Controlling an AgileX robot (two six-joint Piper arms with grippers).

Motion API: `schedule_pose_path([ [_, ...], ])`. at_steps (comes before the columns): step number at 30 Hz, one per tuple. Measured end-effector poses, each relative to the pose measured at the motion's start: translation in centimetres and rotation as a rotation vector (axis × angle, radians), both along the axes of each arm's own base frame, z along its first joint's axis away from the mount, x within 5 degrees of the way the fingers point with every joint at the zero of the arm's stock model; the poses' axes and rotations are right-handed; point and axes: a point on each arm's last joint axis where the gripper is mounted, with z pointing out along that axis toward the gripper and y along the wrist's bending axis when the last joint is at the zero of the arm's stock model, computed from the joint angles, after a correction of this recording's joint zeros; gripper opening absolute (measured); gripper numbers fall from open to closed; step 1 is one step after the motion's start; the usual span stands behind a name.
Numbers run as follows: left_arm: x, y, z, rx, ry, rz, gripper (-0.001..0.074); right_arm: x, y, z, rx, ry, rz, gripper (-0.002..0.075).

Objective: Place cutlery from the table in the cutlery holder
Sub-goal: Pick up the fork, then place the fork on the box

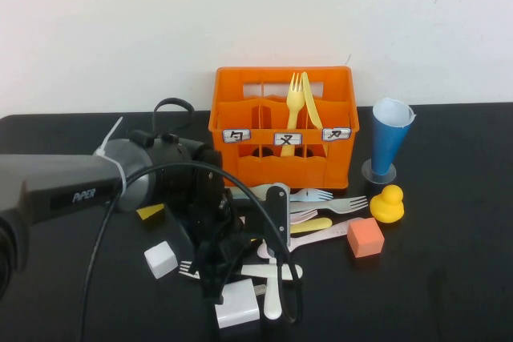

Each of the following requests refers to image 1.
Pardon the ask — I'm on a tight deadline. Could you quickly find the white zip tie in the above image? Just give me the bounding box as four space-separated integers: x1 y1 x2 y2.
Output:
94 116 129 199

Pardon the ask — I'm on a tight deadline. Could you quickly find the pink plastic spoon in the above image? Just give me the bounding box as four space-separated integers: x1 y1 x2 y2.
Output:
257 219 356 260

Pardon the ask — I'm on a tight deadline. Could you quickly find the yellow plastic fork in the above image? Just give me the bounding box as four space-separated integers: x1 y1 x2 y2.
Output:
280 72 305 158

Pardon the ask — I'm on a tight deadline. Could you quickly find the white foam cube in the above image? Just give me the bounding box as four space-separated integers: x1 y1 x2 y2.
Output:
143 240 179 280

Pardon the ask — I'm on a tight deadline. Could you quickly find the paper label knife character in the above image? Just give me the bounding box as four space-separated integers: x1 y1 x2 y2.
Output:
321 127 353 143

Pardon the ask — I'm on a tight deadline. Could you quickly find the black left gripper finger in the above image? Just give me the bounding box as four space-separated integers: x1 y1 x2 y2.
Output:
198 245 226 306
224 233 250 269

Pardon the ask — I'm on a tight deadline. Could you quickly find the yellow rubber duck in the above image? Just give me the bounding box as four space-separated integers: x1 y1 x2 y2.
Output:
369 184 405 224

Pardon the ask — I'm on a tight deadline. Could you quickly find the pink plastic fork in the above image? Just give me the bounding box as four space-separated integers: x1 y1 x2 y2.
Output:
289 208 319 225

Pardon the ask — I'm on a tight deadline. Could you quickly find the light blue plastic fork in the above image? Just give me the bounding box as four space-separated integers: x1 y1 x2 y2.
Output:
289 188 334 203

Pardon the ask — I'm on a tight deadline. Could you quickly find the white plastic knife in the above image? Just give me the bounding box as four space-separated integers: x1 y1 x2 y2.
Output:
263 255 284 320

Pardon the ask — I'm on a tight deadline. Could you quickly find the yellow plastic knife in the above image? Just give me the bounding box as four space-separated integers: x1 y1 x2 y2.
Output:
301 71 324 131

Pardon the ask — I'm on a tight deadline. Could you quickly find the paper label spoon character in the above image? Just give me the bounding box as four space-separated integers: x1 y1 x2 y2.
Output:
222 128 252 145

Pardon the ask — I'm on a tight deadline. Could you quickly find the yellow plastic spoon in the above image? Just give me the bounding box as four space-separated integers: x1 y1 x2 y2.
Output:
289 217 333 235

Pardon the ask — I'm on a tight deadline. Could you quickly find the pale green plastic spoon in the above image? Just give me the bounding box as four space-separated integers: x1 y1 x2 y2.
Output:
232 183 290 201

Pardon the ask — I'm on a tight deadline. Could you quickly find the yellow foam cube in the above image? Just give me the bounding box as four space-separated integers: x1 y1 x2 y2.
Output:
135 203 166 222

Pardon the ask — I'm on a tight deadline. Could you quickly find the orange foam cube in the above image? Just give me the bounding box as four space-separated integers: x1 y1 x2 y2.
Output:
346 216 386 259

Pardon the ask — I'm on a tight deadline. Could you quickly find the large white block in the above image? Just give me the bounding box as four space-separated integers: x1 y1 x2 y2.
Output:
214 279 268 330

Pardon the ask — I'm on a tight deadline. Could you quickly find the grey beige plastic fork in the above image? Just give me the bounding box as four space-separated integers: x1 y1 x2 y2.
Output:
289 195 369 215

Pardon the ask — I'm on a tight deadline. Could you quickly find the orange plastic cutlery holder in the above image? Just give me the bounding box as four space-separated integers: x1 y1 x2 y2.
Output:
208 66 361 190

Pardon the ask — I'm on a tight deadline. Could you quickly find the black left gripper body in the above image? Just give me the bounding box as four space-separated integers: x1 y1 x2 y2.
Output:
184 165 252 249

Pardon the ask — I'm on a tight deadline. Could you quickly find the blue paper cone cup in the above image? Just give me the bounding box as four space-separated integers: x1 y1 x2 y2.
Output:
371 97 417 177

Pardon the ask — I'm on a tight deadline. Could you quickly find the white plastic fork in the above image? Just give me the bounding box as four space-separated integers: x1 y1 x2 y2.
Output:
178 260 304 282

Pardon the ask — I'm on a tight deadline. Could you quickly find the paper label fork character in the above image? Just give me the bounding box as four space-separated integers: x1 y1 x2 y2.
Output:
273 132 303 147

